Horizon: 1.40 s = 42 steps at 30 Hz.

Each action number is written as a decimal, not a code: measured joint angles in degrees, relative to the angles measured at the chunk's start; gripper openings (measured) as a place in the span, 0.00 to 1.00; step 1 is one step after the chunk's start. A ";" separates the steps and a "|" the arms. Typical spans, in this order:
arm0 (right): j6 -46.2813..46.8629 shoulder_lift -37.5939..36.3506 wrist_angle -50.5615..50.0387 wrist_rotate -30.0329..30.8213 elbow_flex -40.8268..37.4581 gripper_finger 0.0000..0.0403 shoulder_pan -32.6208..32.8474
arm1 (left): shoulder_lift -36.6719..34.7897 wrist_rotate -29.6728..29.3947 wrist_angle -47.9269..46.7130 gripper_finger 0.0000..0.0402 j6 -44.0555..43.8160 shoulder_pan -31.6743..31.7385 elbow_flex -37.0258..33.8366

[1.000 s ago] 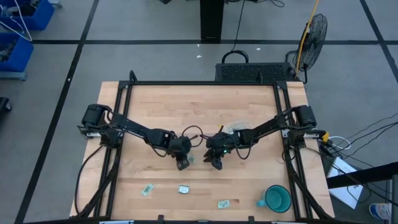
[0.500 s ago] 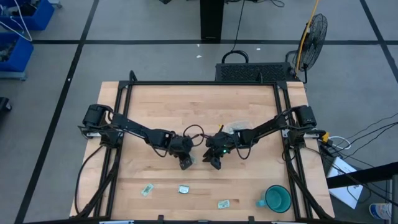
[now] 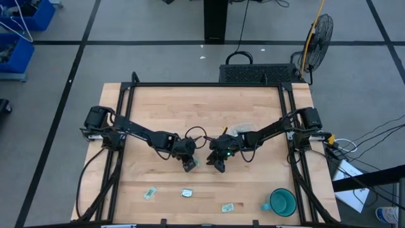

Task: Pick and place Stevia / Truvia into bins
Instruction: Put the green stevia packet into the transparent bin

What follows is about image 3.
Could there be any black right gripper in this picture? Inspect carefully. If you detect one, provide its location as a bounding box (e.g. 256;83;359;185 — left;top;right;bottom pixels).
206;134;240;174

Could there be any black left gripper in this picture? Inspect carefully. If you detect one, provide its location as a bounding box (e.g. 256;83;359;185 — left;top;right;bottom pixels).
173;136;197;174

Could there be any clear plastic cup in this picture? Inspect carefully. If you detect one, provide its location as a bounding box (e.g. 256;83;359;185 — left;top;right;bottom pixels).
228;122;259;137

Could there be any teal enamel mug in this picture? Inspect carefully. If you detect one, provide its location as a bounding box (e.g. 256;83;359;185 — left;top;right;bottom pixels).
260;187;297;218

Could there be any black perforated computer case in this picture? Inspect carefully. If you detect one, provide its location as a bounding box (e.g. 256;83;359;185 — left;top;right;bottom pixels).
218;63;306;85

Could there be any black power strip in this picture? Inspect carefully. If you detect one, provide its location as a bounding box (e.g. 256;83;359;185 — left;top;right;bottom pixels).
324;145;346;165

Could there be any white flat box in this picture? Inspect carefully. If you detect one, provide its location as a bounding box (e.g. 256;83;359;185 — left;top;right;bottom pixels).
332;159;371;213

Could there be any black square pillar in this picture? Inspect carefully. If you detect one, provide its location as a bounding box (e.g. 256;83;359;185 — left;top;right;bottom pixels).
203;0;229;44

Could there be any black metal beam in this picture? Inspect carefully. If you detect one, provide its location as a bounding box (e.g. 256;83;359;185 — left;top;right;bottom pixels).
332;164;405;193

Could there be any black floor fan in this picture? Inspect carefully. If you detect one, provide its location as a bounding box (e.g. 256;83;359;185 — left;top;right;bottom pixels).
290;13;335;86

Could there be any white printed cup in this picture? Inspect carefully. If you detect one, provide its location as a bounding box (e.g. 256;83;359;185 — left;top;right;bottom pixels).
375;206;400;224

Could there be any blue storage bin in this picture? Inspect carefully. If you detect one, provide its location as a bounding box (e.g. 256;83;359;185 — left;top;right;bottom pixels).
0;33;35;74
0;0;56;32

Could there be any black aluminium table frame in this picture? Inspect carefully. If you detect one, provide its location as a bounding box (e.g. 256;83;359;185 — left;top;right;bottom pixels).
71;81;341;228

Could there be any black looped cable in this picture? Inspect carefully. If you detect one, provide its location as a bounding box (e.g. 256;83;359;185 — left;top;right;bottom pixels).
225;0;254;65

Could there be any black arm base cable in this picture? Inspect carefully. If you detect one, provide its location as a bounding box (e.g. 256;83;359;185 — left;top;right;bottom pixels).
75;147;107;219

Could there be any white coiled cable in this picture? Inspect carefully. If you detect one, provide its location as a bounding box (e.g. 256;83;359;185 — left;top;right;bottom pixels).
334;138;358;153

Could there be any yellow cable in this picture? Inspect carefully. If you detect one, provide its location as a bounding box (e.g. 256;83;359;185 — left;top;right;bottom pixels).
299;0;327;75

